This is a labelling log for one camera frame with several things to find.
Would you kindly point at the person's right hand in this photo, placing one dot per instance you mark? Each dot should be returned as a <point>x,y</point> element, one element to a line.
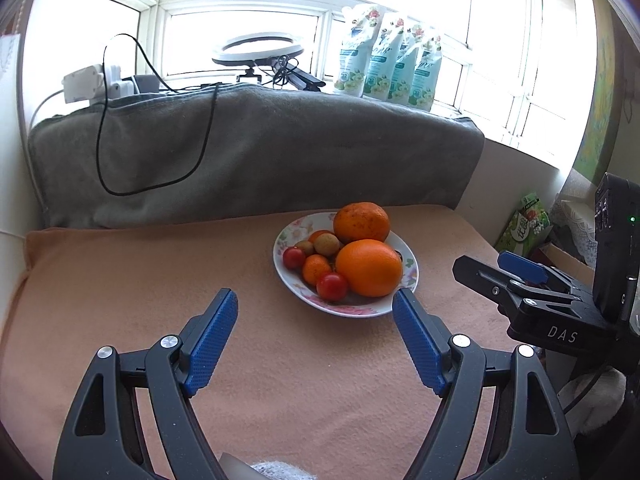
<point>600,405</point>

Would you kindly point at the phone holder clamp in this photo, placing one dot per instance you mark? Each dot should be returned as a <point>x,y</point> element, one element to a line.
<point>250,76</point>

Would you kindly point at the grey adapter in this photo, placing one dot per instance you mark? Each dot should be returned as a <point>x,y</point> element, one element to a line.
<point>146,83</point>

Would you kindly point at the grey blanket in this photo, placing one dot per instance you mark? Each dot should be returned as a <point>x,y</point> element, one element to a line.
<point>300,150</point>

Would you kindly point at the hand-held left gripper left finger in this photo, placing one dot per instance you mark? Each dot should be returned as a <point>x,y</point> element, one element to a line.
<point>210,345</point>

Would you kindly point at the white lace cloth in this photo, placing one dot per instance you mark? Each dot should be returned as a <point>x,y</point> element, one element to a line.
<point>575,230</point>

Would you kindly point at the white window frame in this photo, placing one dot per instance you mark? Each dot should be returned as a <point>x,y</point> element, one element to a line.
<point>240,2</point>

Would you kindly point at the white power strip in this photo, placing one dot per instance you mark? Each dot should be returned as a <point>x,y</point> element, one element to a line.
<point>84,82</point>

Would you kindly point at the peach blanket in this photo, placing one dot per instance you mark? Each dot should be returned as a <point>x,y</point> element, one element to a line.
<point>300,385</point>

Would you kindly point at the speckled large orange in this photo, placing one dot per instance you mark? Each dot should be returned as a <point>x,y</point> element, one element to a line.
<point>361,221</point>

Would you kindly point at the smooth large orange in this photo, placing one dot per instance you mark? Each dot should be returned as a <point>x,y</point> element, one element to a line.
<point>369,268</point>

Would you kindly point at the green packet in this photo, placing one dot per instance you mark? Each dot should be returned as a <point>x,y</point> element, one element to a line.
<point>522,225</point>

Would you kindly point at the black tripod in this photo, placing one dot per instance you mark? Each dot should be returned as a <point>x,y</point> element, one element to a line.
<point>305,80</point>

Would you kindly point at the person's left hand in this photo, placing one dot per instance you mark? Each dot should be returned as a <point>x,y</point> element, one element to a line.
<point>280,471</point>

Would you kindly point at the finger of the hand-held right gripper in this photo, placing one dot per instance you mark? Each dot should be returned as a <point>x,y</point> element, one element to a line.
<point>522,265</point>
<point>480,275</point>

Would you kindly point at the white floral plate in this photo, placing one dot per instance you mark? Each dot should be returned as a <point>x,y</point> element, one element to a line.
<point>360,307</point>

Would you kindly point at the white plug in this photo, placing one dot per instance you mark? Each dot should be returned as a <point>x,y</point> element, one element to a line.
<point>119,82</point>

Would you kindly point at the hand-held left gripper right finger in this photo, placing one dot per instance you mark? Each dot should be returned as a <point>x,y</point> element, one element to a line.
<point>420,345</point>

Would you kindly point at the small mandarin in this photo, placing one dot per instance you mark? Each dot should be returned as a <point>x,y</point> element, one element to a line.
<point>316,270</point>
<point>318,236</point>

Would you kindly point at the red cherry tomato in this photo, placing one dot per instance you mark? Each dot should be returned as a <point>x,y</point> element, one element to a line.
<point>294,257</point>

